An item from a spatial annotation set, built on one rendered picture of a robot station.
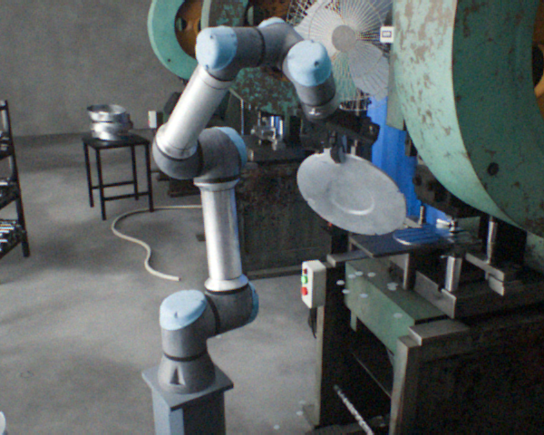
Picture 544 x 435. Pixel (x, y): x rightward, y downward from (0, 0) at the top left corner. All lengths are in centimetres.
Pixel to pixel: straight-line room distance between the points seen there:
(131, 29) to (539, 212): 708
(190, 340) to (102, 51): 664
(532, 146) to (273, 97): 179
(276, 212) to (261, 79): 79
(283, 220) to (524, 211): 214
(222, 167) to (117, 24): 655
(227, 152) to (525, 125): 68
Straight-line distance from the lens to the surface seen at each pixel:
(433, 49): 100
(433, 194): 153
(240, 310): 149
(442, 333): 142
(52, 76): 787
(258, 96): 270
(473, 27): 98
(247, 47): 106
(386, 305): 156
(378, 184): 133
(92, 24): 785
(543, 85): 121
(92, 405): 229
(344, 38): 221
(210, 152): 136
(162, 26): 432
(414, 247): 153
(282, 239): 316
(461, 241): 161
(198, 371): 149
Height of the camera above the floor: 133
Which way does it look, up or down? 19 degrees down
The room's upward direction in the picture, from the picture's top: straight up
